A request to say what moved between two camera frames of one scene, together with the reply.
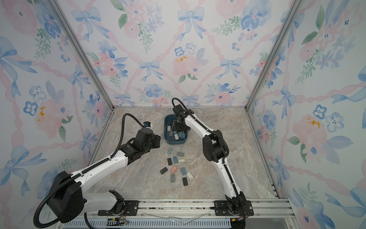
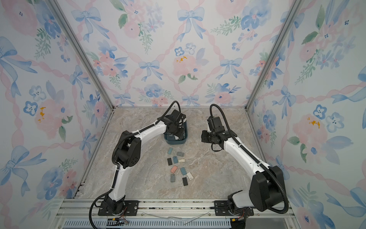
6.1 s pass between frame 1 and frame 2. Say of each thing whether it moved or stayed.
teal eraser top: stayed
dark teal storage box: stayed
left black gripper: moved
